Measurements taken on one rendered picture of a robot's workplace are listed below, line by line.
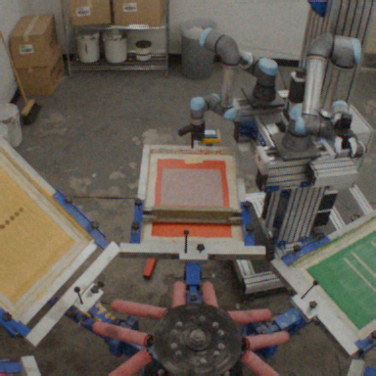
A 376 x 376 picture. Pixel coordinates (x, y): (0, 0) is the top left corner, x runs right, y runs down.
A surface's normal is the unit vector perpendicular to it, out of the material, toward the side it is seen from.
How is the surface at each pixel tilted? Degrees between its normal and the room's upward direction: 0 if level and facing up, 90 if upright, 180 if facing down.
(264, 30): 90
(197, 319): 0
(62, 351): 0
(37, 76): 90
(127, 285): 0
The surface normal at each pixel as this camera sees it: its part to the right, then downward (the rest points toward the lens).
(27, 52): 0.07, 0.69
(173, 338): 0.04, -0.73
